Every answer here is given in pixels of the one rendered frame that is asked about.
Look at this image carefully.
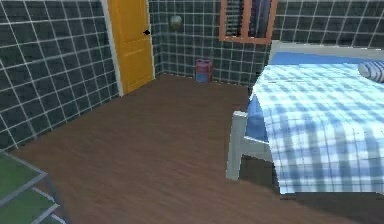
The blue striped white pillow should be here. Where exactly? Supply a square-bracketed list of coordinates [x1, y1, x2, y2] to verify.
[357, 60, 384, 84]

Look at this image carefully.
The bed with blue checked blanket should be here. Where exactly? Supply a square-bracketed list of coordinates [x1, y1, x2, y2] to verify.
[225, 40, 384, 196]

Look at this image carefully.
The yellow room door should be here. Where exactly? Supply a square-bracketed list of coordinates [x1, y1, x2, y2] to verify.
[105, 0, 156, 95]

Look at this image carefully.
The orange framed window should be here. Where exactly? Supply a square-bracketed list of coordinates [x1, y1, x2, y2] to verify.
[218, 0, 279, 45]

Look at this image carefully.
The round pale wall lamp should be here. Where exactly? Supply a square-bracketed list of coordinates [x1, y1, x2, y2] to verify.
[169, 14, 183, 33]

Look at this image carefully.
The pink and blue bin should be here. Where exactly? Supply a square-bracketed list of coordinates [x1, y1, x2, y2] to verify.
[195, 59, 214, 84]

